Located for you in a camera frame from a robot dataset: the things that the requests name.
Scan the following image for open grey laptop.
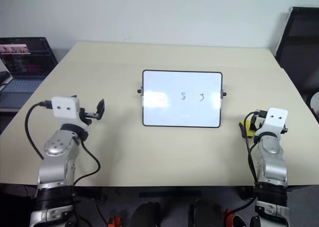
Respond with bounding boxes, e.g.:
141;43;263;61
0;37;59;111

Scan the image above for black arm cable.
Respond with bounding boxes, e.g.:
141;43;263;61
24;100;102;188
225;109;267;214

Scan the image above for white and red round object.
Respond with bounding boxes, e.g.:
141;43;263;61
310;91;319;121

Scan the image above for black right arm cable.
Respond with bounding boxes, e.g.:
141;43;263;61
225;109;267;214

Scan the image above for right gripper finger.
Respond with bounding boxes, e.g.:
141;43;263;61
250;114;261;131

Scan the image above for black leaning monitor panel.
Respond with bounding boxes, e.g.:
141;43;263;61
275;6;319;93

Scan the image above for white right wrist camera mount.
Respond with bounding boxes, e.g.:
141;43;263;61
256;107;289;138

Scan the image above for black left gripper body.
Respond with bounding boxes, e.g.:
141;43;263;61
79;108;100;125

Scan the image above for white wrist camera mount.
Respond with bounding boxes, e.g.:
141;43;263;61
256;107;289;138
51;96;90;136

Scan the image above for black table crossbar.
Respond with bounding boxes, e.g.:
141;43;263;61
138;190;203;198

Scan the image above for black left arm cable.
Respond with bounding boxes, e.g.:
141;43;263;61
24;100;102;188

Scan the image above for yellow object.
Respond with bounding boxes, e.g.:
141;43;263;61
238;119;255;139

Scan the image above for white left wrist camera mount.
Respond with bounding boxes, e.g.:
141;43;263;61
51;96;90;136

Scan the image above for black-framed small whiteboard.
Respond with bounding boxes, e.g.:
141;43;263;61
136;69;228;129

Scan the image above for orange-red floor item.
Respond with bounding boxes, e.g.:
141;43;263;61
107;215;123;227
222;208;241;227

